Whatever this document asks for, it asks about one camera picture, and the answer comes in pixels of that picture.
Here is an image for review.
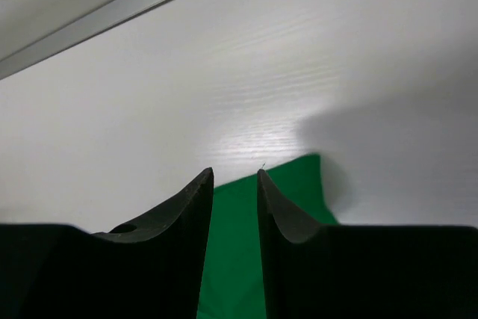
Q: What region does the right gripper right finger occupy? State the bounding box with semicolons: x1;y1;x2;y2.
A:
257;170;477;318

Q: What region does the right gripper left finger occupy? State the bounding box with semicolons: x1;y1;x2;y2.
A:
1;168;214;318

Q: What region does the green t shirt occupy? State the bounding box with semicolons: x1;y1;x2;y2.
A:
196;154;337;319

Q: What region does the aluminium table edge rail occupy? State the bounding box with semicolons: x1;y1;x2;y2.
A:
1;0;173;79

